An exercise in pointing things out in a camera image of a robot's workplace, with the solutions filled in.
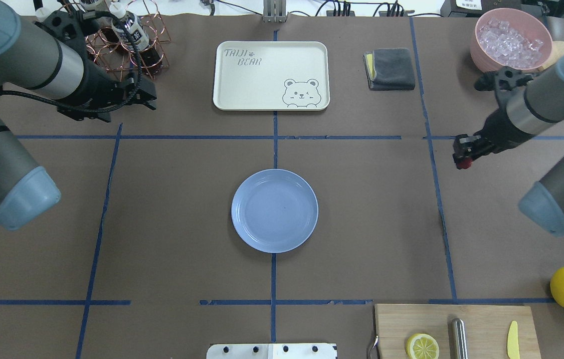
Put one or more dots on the grey folded cloth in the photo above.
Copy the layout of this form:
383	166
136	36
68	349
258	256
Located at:
394	70

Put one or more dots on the wooden round stand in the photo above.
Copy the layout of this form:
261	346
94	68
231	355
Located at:
556	53

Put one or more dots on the right tea bottle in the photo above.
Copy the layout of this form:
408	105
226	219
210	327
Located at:
131	32

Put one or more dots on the rear tea bottle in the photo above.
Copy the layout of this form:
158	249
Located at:
113	7

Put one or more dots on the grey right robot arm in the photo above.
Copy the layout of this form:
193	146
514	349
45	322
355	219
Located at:
528	104

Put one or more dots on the cream bear tray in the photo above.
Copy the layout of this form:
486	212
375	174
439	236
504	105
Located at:
271	76

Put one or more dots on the blue round plate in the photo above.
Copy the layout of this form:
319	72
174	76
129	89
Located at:
274	211

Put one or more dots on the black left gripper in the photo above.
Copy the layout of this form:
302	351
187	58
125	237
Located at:
98	86

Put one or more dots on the copper wire bottle rack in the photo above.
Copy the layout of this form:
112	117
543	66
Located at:
105	49

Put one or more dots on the grey metal post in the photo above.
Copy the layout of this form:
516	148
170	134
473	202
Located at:
275	11

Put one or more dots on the yellow plastic knife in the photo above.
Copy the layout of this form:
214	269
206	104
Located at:
513	350

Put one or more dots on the tea bottle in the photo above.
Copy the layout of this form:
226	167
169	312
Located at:
131	32
113	7

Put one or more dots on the steel knife handle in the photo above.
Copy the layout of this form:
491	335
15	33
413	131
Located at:
459	349

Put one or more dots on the wooden cutting board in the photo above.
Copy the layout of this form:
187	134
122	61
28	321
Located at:
486	329

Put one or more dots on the pink bowl with ice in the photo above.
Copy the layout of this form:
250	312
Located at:
510	37

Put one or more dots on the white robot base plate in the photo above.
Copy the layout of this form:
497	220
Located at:
273	351

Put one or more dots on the red strawberry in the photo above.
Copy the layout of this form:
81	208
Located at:
464	164

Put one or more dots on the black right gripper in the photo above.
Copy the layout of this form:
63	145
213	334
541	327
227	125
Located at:
495	128

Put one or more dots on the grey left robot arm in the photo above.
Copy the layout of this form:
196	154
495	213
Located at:
46	60

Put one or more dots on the lemon half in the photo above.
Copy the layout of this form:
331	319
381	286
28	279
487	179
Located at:
422	346

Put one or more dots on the yellow sponge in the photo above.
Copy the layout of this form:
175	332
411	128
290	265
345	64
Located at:
369	60

